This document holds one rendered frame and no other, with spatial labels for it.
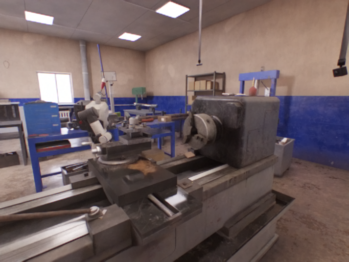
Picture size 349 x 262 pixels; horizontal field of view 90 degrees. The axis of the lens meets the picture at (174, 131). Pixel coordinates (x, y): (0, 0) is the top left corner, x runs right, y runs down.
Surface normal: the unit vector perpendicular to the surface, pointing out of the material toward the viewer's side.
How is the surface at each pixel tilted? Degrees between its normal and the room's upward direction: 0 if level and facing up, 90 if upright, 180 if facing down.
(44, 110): 90
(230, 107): 90
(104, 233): 90
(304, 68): 90
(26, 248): 0
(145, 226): 0
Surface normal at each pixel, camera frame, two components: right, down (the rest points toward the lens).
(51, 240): 0.00, -0.98
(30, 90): 0.61, 0.15
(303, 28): -0.79, 0.12
